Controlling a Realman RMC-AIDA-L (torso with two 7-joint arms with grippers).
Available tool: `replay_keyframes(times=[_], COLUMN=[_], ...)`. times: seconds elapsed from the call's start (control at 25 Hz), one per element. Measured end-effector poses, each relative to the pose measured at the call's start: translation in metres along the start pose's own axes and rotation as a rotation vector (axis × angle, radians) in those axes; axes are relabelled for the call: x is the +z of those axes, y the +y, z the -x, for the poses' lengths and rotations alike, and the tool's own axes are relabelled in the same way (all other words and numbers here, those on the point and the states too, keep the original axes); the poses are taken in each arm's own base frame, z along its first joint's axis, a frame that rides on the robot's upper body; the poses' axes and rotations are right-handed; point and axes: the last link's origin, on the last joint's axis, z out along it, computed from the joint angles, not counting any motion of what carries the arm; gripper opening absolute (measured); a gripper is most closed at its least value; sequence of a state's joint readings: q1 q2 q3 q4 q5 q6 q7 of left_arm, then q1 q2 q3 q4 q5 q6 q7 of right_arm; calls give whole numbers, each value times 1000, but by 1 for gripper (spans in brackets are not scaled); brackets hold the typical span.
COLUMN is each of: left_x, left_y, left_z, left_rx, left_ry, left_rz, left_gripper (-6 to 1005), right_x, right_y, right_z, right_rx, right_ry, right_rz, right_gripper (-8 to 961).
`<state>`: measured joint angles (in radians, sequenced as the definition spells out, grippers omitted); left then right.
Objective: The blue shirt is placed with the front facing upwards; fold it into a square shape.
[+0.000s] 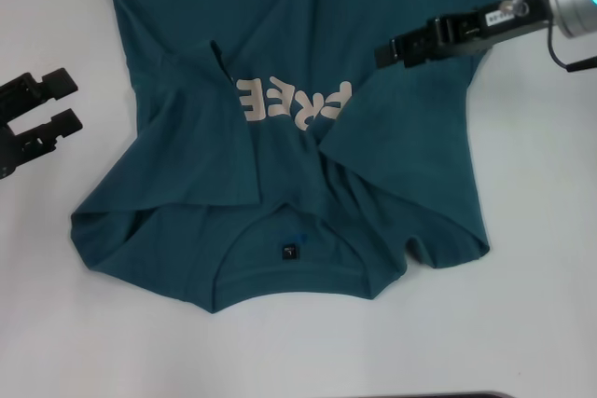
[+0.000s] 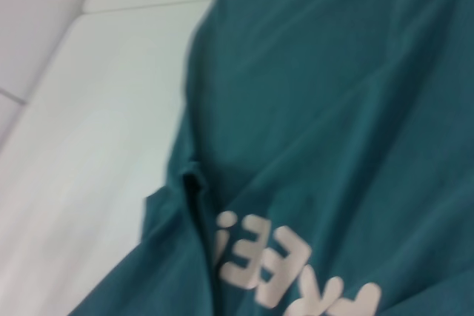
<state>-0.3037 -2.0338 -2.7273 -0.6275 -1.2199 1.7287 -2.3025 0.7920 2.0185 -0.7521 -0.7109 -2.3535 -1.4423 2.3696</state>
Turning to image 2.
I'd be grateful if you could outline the teal t-shirt with FREE print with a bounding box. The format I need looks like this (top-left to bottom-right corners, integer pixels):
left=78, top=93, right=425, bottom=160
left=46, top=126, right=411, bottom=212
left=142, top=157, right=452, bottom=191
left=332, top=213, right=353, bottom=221
left=70, top=0, right=474, bottom=316

